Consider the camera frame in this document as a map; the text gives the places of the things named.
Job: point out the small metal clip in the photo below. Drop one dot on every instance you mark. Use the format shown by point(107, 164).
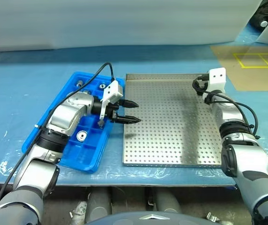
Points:
point(212, 217)

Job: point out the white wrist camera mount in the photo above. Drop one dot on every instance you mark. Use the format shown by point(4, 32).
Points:
point(217, 78)
point(111, 90)

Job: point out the dark grey robot torso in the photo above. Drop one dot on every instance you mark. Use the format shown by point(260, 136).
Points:
point(147, 219)

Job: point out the perforated steel tray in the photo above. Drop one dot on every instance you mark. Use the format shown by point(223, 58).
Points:
point(166, 117)

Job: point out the brown mat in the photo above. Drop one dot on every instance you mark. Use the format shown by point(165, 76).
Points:
point(253, 77)

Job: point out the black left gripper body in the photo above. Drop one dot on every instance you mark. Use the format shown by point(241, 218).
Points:
point(112, 110)

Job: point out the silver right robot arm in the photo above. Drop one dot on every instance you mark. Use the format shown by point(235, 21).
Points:
point(246, 159)

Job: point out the blue plastic compartment tray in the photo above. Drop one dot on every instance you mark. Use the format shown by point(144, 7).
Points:
point(89, 152)

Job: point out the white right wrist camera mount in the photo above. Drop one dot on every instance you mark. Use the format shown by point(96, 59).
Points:
point(217, 78)

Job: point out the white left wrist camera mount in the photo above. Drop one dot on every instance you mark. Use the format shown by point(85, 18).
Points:
point(111, 90)

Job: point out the yellow tape marking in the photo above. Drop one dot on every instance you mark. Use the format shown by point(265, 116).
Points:
point(259, 60)

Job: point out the white and green scrap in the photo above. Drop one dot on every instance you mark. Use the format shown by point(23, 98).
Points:
point(79, 211)

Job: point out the black device with white disc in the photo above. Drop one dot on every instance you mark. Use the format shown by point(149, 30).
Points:
point(257, 18)

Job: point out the grey rounded cylinder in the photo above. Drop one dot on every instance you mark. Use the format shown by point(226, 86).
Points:
point(167, 199)
point(98, 201)

